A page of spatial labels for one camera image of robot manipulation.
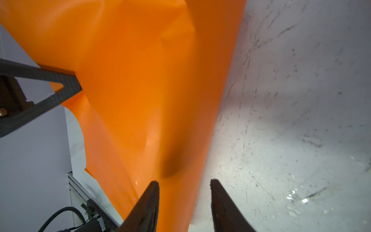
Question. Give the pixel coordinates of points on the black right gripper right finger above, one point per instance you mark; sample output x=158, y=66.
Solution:
x=226, y=215

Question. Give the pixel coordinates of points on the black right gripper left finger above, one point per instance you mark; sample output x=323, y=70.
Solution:
x=144, y=215

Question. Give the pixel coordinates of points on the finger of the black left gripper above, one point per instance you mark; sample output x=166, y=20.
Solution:
x=28, y=92

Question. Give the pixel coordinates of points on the orange wrapping paper sheet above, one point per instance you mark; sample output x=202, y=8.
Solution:
x=152, y=75

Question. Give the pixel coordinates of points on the aluminium front rail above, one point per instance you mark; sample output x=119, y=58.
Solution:
x=96, y=209

